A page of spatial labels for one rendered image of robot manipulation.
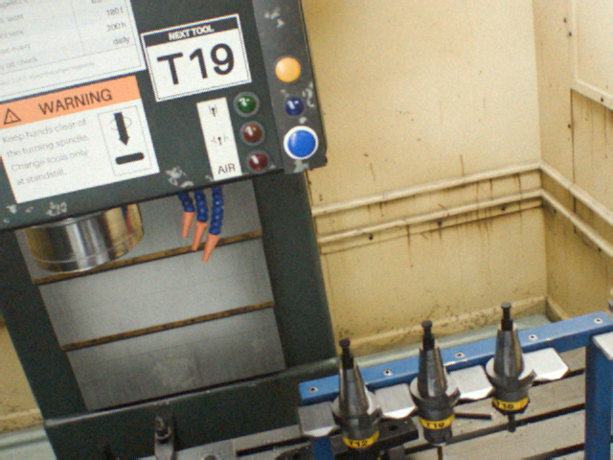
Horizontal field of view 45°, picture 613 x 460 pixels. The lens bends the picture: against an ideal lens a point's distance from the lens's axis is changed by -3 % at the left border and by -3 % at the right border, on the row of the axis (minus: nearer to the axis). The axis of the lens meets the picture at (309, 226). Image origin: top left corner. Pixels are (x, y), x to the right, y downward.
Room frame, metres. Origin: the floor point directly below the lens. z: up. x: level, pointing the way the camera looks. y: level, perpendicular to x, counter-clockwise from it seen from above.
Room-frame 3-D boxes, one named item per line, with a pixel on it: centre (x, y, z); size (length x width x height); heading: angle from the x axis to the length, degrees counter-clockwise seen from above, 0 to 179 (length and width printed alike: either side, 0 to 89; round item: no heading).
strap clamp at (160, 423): (1.12, 0.33, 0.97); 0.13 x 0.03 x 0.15; 4
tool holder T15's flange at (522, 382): (0.84, -0.24, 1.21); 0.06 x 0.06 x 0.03
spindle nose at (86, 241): (0.96, 0.30, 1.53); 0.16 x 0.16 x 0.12
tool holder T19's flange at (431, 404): (0.84, -0.13, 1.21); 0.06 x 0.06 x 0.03
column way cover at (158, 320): (1.40, 0.33, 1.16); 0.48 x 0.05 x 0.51; 94
